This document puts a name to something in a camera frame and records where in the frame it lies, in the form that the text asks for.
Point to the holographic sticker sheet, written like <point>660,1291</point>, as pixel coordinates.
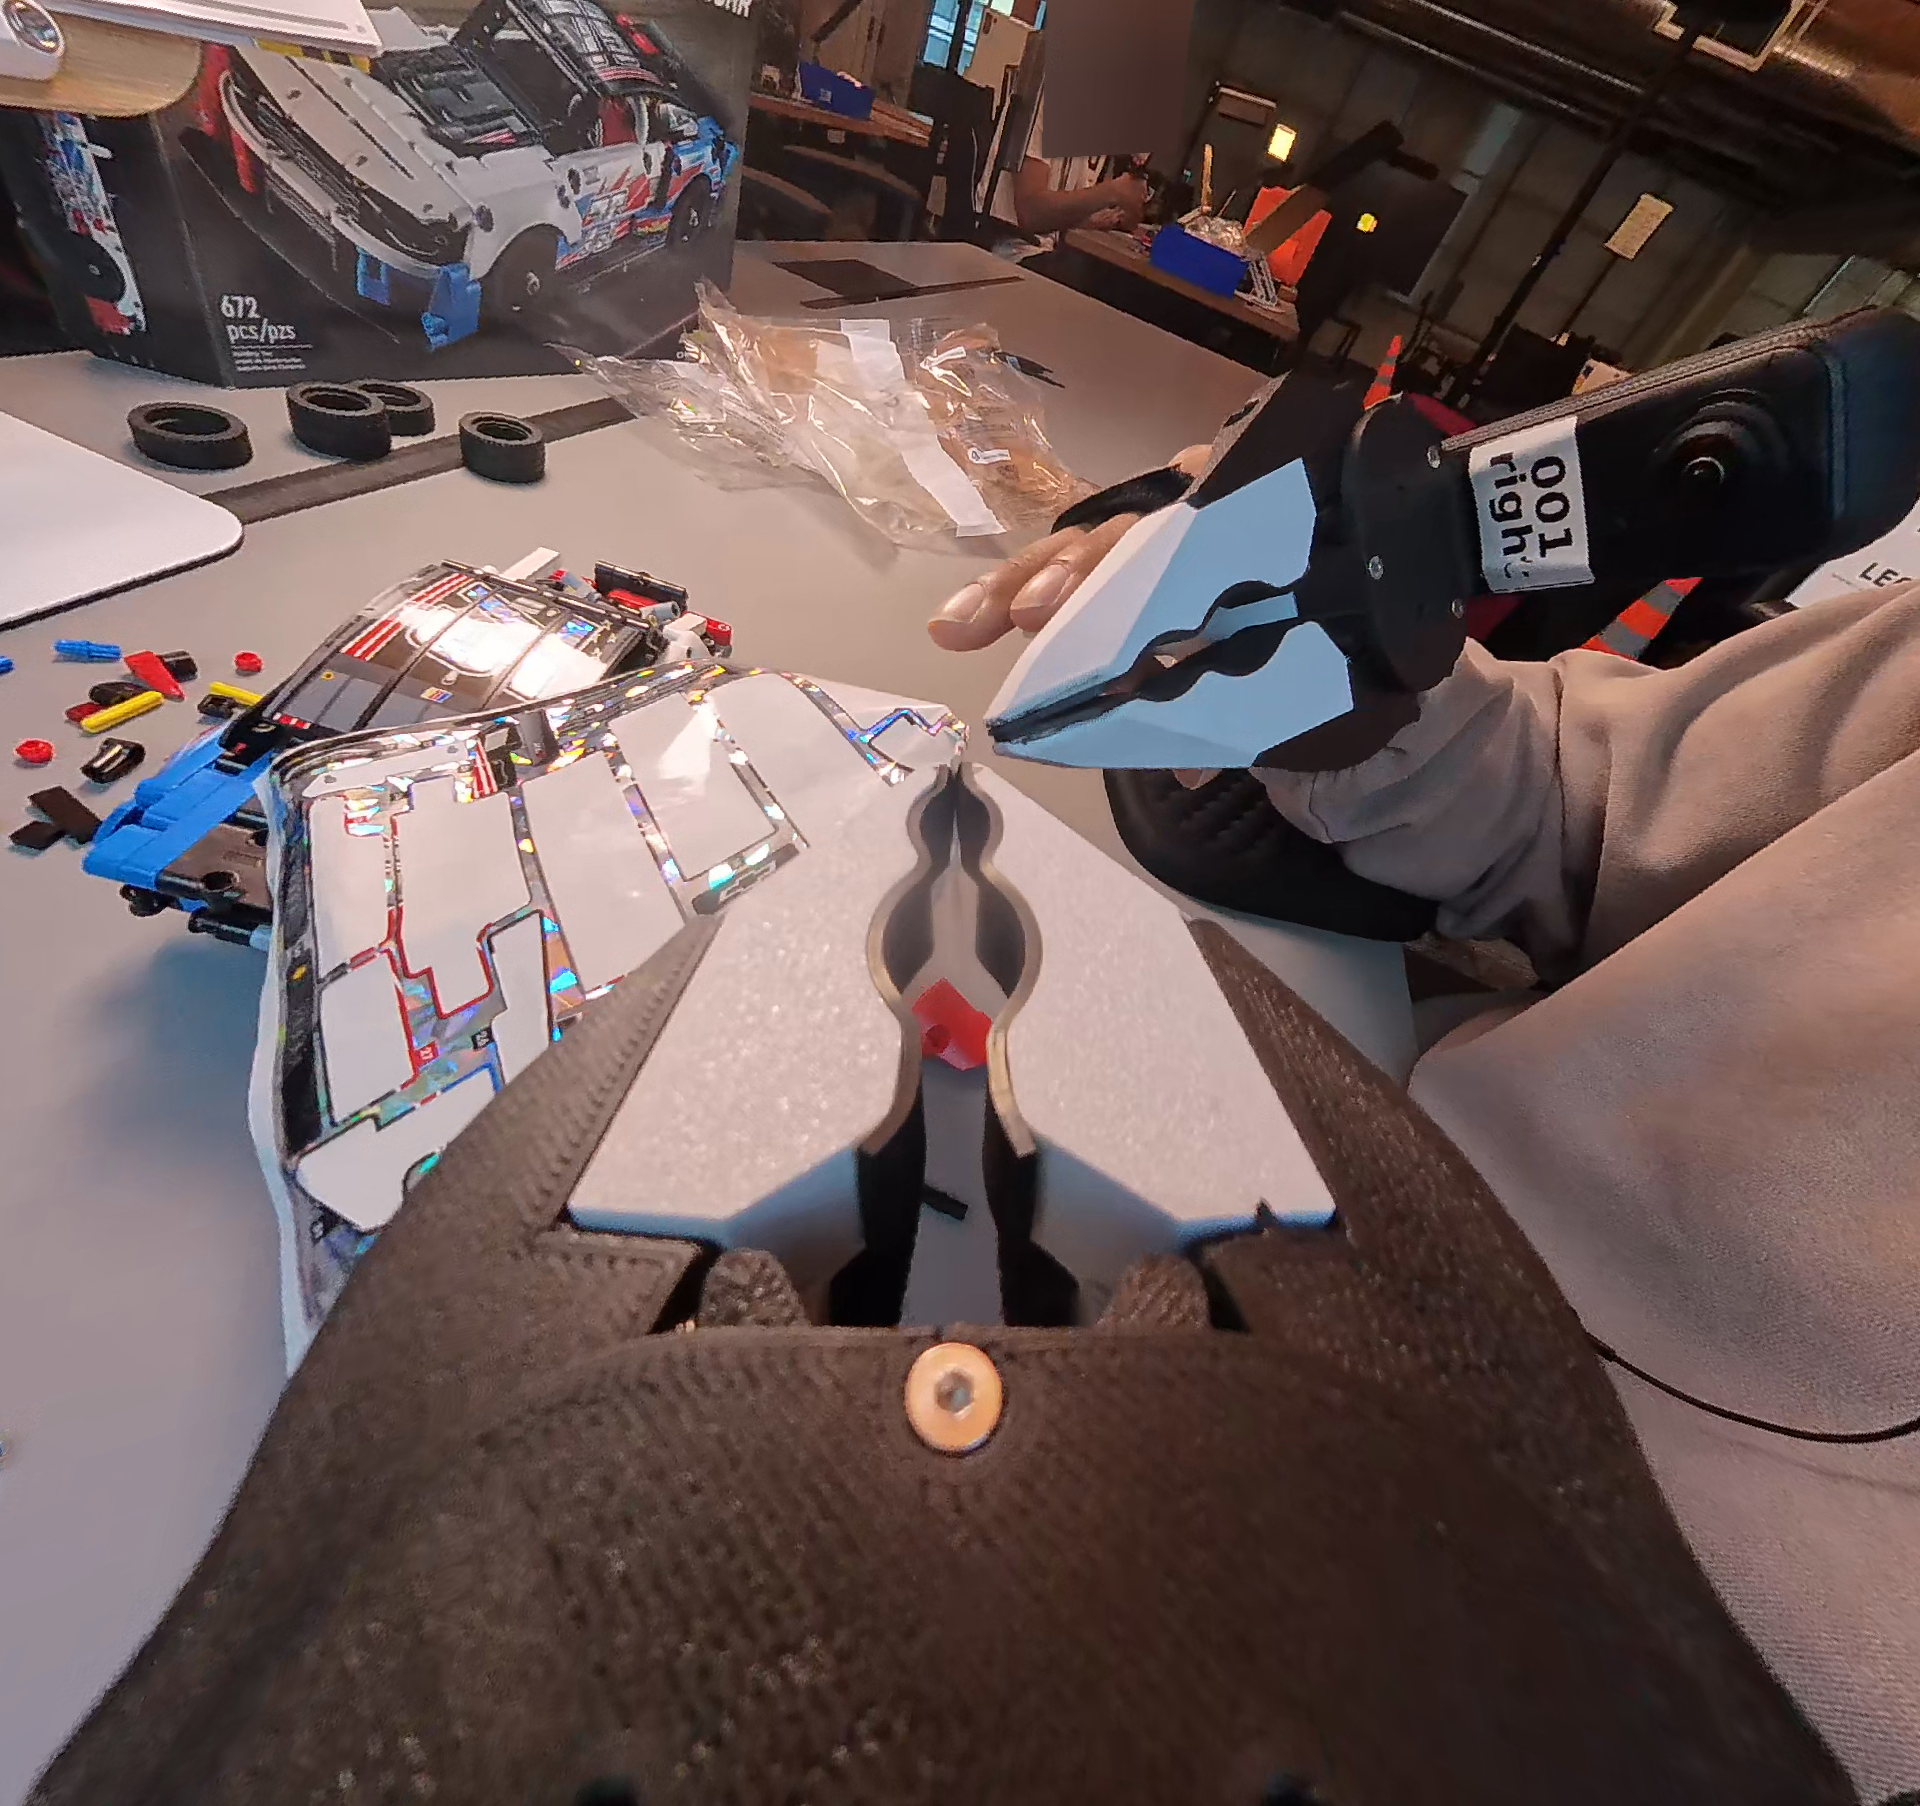
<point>450,906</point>

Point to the wooden work desk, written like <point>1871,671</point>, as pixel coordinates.
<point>1140,268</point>

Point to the scattered small lego pieces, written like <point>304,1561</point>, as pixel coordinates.
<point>121,712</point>

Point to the framed marker sign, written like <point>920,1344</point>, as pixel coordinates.
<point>1875,577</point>

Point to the red lego piece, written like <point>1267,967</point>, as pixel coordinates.
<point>954,1018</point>

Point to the white book stand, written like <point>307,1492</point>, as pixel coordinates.
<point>105,531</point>

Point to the person's right forearm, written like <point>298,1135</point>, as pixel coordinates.
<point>1575,787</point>

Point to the person's right hand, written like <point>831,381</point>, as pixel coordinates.
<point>1020,592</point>

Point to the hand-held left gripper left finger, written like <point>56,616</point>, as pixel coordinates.
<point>749,1087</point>

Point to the lego race car model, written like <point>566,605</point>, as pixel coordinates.
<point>450,636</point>

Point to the black rubber tire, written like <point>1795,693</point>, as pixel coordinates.
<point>500,448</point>
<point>337,422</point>
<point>412,408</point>
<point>187,438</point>

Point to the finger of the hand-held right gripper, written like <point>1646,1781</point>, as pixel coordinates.
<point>1215,703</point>
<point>1187,577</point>

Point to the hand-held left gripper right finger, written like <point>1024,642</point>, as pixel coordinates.
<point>1169,1087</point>

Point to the crumpled clear plastic bags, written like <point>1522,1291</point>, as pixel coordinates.
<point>841,411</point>

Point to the black lego tyres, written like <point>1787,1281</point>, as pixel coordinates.
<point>300,486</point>

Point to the person's torso in beige hoodie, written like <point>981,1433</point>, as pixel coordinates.
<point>1725,1161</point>

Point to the black lego set box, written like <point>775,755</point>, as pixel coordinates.
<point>450,110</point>

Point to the black light stand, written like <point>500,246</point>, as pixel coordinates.
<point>1725,7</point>

